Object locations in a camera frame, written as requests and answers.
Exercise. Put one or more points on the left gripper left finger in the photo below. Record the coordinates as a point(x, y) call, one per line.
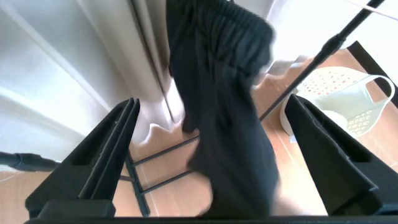
point(68, 189)

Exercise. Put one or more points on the black clothes rack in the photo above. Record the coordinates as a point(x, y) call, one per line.
point(329, 46)

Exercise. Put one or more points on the black shorts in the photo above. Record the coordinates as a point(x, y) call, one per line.
point(230, 109)

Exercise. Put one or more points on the white laundry basket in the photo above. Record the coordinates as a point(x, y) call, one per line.
point(342, 90)

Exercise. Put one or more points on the white curtain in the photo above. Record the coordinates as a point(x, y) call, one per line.
point(77, 62)

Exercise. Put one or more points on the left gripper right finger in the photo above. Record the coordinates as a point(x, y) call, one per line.
point(335, 186)

